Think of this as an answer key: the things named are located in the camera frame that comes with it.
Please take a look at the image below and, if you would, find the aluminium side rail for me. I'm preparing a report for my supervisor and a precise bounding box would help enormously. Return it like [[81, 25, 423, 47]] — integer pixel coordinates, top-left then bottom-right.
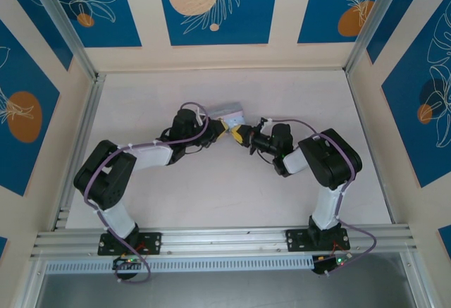
[[51, 73, 106, 232]]

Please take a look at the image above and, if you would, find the blue panel large peach circle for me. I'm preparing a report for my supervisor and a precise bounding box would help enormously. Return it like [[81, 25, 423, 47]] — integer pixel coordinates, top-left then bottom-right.
[[156, 0, 281, 47]]

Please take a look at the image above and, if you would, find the blue floral wall panel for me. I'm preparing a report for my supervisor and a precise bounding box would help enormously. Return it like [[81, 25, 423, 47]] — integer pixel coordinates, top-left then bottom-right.
[[35, 0, 142, 49], [297, 0, 392, 44], [0, 18, 61, 197], [382, 4, 451, 189]]

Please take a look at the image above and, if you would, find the long aluminium base rail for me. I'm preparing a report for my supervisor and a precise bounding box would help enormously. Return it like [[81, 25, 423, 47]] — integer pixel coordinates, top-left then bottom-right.
[[30, 228, 419, 260]]

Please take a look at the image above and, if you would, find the grey metal panel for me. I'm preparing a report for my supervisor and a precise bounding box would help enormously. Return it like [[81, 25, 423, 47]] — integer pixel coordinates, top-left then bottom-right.
[[35, 261, 416, 308]]

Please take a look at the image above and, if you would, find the light blue cartoon pouch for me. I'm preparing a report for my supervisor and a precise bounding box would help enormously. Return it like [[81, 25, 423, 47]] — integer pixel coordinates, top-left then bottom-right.
[[207, 101, 245, 129]]

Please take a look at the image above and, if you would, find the thin aluminium side strip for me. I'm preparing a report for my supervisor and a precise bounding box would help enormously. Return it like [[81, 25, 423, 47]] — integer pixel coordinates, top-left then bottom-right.
[[345, 71, 397, 225]]

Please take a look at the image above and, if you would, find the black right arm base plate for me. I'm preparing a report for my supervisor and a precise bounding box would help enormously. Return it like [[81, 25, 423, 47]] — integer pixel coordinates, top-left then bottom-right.
[[285, 229, 352, 252]]

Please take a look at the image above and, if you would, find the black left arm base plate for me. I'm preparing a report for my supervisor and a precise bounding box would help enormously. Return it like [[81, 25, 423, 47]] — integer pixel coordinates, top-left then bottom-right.
[[97, 232, 163, 256]]

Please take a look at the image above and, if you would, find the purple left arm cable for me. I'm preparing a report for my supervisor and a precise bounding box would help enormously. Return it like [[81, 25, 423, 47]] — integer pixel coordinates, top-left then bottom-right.
[[84, 101, 211, 284]]

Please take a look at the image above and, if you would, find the aluminium frame post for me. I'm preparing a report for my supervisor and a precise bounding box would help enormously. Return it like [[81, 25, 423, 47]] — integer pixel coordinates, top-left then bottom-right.
[[343, 0, 402, 76], [24, 0, 106, 83]]

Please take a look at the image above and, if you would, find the grey slotted cable duct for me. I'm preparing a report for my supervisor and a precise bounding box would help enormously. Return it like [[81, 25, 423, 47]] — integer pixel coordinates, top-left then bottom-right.
[[44, 254, 316, 276]]

